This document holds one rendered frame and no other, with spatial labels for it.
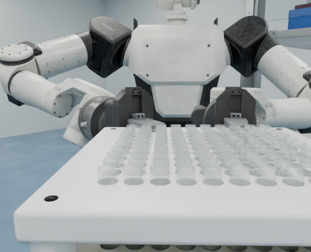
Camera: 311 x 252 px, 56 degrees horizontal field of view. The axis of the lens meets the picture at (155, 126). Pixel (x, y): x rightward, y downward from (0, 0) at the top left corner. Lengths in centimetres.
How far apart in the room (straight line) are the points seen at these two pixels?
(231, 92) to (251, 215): 29
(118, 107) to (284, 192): 27
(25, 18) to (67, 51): 525
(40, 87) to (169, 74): 34
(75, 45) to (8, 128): 509
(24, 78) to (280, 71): 62
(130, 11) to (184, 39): 578
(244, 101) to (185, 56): 40
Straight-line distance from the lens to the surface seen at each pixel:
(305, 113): 71
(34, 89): 67
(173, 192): 18
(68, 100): 65
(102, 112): 47
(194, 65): 81
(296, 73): 82
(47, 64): 80
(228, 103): 43
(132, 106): 42
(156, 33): 82
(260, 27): 90
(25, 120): 598
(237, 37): 88
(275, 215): 17
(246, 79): 121
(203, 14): 545
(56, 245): 18
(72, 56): 83
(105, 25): 90
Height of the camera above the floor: 111
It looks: 10 degrees down
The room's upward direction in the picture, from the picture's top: straight up
